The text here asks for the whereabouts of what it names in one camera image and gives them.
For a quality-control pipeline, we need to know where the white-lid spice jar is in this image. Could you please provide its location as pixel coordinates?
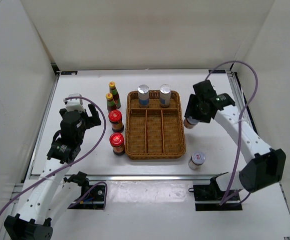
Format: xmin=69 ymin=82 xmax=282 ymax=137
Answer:
xmin=188 ymin=151 xmax=206 ymax=170
xmin=183 ymin=117 xmax=199 ymax=129

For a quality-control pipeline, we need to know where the blue-label pellet jar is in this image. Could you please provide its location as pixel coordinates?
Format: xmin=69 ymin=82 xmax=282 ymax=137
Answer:
xmin=159 ymin=84 xmax=171 ymax=108
xmin=138 ymin=84 xmax=149 ymax=108

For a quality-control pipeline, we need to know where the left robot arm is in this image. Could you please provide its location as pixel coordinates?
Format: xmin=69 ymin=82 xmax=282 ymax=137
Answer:
xmin=3 ymin=103 xmax=103 ymax=240

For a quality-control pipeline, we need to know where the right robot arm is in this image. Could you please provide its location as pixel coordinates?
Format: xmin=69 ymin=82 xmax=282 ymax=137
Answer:
xmin=185 ymin=93 xmax=286 ymax=200

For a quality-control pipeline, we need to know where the near yellow-cap sauce bottle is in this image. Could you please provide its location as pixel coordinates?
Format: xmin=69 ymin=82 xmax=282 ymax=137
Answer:
xmin=106 ymin=93 xmax=117 ymax=113

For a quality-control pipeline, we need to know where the yellow-cap sauce bottle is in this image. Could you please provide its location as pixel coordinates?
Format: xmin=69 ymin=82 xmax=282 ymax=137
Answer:
xmin=109 ymin=81 xmax=121 ymax=109
xmin=106 ymin=93 xmax=117 ymax=113

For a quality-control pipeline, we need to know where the far red-lid chili jar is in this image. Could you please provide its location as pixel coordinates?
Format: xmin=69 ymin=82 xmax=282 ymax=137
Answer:
xmin=108 ymin=110 xmax=124 ymax=133

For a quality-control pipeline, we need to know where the red-lid chili jar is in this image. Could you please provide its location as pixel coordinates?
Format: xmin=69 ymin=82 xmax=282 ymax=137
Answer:
xmin=109 ymin=132 xmax=125 ymax=156
xmin=108 ymin=110 xmax=124 ymax=133

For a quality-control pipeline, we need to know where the far yellow-cap sauce bottle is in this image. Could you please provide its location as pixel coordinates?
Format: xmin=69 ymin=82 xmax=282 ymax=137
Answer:
xmin=109 ymin=81 xmax=121 ymax=109

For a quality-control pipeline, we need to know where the near red-lid chili jar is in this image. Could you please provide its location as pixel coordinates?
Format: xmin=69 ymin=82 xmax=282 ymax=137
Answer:
xmin=109 ymin=132 xmax=125 ymax=156

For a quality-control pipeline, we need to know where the wicker basket tray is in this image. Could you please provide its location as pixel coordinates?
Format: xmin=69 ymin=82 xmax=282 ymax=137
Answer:
xmin=125 ymin=90 xmax=186 ymax=160

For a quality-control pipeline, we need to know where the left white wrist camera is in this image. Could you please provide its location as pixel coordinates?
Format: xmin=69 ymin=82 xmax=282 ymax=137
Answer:
xmin=63 ymin=98 xmax=86 ymax=113

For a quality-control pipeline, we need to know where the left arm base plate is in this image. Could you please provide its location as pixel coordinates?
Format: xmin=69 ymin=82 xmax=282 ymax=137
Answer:
xmin=68 ymin=181 xmax=108 ymax=210

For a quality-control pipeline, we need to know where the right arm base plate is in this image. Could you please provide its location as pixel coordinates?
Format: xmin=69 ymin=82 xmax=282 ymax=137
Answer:
xmin=188 ymin=184 xmax=243 ymax=212

